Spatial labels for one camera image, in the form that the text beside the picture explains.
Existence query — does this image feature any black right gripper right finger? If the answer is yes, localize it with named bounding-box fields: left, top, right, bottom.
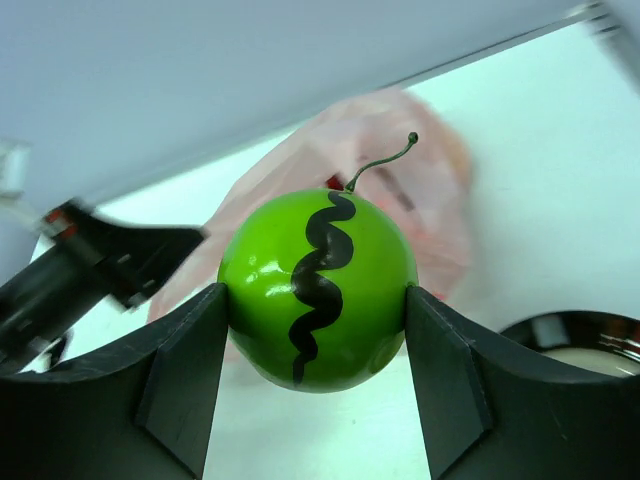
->
left=406, top=287, right=639, bottom=479

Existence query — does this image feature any pink floral plastic bag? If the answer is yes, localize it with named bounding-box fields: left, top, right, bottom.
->
left=147, top=88, right=471, bottom=322

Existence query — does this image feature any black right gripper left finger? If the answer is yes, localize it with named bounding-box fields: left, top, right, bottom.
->
left=1, top=284, right=228, bottom=479

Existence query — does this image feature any aluminium table frame rail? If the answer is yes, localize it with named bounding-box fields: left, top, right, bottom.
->
left=93, top=1, right=639, bottom=203

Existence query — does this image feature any green fake fruit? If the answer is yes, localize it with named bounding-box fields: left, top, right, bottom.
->
left=217, top=131, right=420, bottom=394

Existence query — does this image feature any dark rimmed beige plate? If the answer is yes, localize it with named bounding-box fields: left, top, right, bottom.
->
left=501, top=310, right=639, bottom=377

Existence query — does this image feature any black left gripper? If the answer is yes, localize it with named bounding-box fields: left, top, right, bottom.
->
left=1, top=200, right=205, bottom=373

